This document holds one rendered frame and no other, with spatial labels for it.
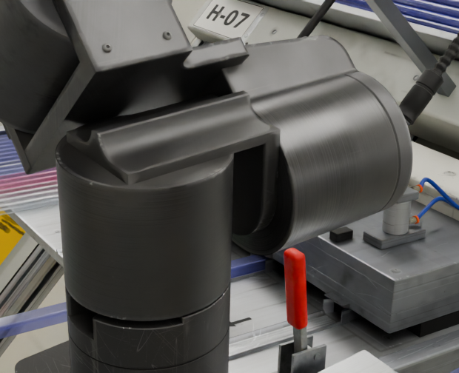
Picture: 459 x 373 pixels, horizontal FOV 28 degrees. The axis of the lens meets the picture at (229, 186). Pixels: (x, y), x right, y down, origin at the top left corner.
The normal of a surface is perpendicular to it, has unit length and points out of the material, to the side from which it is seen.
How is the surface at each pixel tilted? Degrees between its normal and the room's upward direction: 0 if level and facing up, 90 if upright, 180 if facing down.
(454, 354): 90
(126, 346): 122
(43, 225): 43
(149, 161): 47
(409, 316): 90
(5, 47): 148
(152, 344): 113
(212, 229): 79
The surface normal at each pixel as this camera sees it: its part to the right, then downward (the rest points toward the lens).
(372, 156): 0.57, 0.04
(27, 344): -0.59, -0.51
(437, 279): 0.54, 0.32
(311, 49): 0.44, -0.36
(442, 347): 0.04, -0.93
